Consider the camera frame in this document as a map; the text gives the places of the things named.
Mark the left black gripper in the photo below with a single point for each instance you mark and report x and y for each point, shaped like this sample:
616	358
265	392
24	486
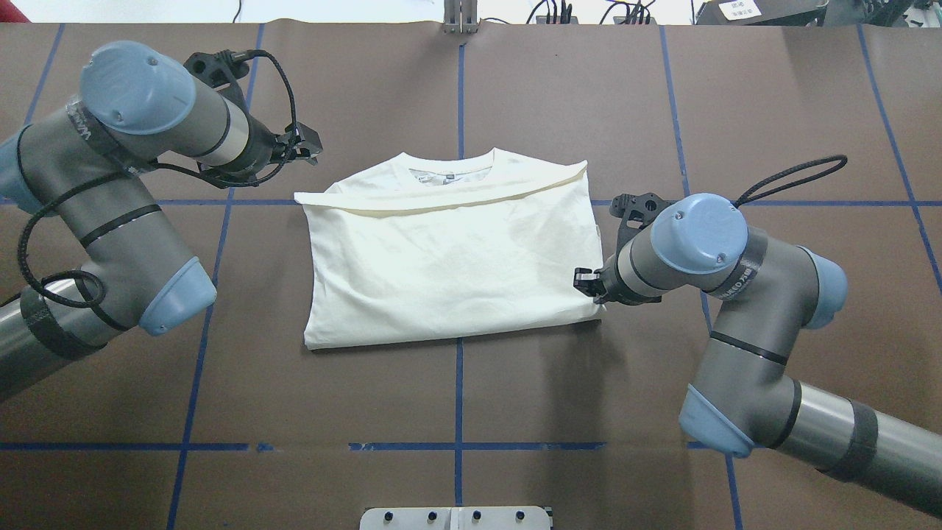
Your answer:
263	151

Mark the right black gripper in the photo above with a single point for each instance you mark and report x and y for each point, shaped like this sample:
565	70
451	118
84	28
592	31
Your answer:
608	282

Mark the cream long-sleeve cat shirt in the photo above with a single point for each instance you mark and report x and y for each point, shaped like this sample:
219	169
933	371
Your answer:
413	249

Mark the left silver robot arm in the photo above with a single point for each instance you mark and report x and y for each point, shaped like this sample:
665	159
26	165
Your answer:
98	254

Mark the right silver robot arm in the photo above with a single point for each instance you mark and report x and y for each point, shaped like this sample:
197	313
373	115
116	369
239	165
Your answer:
741	397

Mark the aluminium frame post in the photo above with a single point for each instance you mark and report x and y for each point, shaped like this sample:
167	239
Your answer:
460	17

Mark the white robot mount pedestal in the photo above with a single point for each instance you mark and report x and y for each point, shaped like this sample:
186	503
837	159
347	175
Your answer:
458	517

